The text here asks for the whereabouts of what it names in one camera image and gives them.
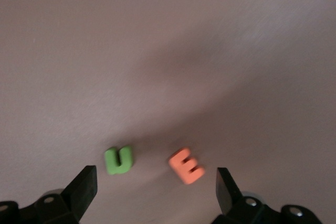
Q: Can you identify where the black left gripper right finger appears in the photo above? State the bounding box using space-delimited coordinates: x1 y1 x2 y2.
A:
212 167 323 224

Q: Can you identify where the orange foam letter E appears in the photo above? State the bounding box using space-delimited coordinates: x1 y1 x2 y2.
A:
168 147 206 185

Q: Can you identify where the brown table mat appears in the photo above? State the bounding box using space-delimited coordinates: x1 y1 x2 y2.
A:
0 0 336 224

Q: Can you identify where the green foam letter u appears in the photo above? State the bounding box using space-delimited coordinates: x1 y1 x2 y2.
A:
103 145 133 176

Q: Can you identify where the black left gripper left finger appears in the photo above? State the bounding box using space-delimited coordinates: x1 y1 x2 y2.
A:
0 165 98 224

